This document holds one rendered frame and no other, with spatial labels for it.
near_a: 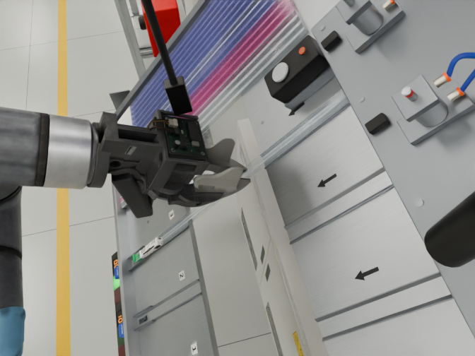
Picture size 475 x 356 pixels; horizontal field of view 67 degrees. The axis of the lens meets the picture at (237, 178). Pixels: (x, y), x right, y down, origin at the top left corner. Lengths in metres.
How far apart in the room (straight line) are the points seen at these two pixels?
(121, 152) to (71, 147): 0.05
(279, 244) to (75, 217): 1.06
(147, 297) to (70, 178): 0.35
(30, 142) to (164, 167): 0.13
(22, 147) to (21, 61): 2.06
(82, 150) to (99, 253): 1.22
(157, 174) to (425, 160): 0.26
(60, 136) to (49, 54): 2.03
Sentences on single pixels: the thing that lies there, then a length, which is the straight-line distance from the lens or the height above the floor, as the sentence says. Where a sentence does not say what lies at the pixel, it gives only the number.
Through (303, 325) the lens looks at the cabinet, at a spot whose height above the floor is 0.62.
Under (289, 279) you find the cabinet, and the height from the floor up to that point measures 0.62.
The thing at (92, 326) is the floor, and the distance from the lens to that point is 1.52.
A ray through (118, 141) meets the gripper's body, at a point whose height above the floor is 1.12.
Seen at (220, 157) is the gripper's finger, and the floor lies 1.00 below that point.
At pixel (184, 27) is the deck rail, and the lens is 0.77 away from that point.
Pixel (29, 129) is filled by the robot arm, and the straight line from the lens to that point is 0.38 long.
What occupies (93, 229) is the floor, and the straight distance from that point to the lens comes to 1.64.
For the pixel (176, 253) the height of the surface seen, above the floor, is 0.83.
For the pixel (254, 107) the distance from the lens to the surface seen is 0.54.
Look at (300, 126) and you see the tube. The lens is 0.45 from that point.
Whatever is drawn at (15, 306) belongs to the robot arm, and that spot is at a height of 1.05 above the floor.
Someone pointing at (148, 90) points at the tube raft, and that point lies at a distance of 0.81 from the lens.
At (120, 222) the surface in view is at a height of 0.73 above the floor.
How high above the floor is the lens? 1.41
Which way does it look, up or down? 60 degrees down
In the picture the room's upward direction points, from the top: straight up
